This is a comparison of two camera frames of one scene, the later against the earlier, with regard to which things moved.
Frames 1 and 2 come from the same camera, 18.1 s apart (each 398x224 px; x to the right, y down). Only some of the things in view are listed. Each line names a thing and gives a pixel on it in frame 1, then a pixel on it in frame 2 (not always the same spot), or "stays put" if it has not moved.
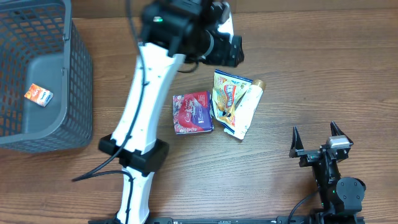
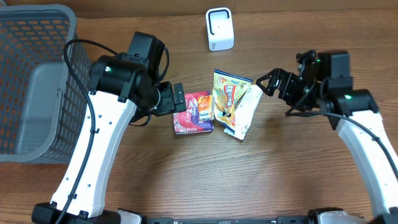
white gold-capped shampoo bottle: x=247 y=107 stays put
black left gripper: x=220 y=55 to x=170 y=105
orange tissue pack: x=39 y=95 to x=205 y=107
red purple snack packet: x=193 y=112 stays put
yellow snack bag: x=227 y=90 stays put
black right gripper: x=308 y=156 to x=286 y=78
